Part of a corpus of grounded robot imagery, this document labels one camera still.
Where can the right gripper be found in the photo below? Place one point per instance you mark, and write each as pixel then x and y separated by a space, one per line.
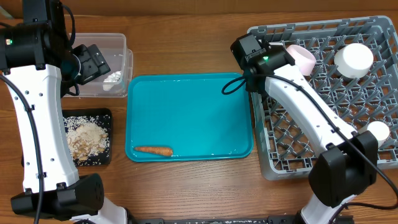
pixel 250 91

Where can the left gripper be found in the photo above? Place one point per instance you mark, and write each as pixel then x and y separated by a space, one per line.
pixel 95 63

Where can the clear plastic film scrap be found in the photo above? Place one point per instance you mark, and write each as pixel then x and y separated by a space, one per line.
pixel 111 80

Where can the pink bowl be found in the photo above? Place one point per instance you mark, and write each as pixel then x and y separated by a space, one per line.
pixel 304 59

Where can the rice and peanut scraps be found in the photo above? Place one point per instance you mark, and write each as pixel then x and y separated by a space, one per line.
pixel 85 138

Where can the white round bowl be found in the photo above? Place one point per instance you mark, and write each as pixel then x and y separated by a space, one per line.
pixel 354 60

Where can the orange carrot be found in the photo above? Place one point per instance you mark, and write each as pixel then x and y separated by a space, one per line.
pixel 162 151

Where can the white paper cup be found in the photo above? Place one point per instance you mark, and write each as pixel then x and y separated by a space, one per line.
pixel 379 130

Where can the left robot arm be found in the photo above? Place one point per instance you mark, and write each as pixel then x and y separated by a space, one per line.
pixel 39 65

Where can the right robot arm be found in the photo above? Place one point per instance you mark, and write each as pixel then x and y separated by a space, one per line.
pixel 346 158

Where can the grey dishwasher rack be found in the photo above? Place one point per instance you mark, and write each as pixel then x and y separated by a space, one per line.
pixel 284 152

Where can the clear plastic bin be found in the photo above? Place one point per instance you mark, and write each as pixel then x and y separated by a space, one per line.
pixel 119 58

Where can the black plastic tray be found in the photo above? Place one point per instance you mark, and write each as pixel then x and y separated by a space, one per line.
pixel 93 137

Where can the teal serving tray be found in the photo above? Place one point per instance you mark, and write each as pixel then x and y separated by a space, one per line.
pixel 195 115

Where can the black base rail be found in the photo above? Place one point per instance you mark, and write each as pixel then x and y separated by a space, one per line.
pixel 276 219

